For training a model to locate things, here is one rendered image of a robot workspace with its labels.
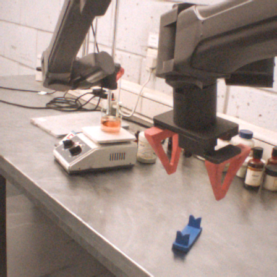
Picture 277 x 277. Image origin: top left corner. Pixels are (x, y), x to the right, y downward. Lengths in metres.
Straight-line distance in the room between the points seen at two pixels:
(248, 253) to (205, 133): 0.43
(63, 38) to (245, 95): 0.75
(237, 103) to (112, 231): 0.71
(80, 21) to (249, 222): 0.58
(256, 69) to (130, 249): 0.49
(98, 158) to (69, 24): 0.48
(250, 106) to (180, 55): 1.02
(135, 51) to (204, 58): 1.43
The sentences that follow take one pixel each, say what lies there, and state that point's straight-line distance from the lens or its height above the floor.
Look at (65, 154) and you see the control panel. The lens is 1.24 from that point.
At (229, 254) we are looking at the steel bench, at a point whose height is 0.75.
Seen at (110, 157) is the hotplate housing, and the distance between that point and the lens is 1.22.
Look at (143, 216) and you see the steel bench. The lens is 1.02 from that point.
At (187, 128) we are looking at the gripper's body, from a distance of 0.58.
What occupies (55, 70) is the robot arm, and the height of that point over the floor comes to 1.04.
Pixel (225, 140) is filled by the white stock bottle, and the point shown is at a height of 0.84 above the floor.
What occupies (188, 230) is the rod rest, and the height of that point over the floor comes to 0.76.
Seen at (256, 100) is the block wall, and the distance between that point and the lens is 1.44.
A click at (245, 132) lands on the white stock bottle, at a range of 1.34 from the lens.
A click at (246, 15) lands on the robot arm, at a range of 0.36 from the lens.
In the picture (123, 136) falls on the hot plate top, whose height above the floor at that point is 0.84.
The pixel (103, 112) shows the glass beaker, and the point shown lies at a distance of 1.25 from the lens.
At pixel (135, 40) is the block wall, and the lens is 1.85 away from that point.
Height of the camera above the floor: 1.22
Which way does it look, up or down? 18 degrees down
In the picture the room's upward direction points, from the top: 6 degrees clockwise
